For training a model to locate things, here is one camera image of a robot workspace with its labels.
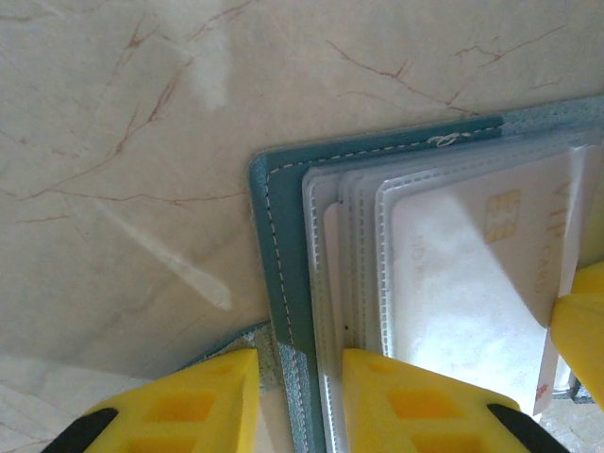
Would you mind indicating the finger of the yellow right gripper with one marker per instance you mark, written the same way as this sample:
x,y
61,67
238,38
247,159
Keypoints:
x,y
590,280
582,344

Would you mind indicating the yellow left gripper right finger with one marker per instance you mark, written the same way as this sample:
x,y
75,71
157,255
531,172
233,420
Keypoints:
x,y
424,415

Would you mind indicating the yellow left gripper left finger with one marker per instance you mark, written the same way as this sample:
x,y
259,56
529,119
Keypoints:
x,y
189,415

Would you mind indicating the white VIP card with flowers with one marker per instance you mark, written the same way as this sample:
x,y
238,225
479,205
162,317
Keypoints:
x,y
472,283

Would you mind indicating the teal leather card holder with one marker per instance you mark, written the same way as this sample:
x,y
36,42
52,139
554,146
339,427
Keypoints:
x,y
283,236

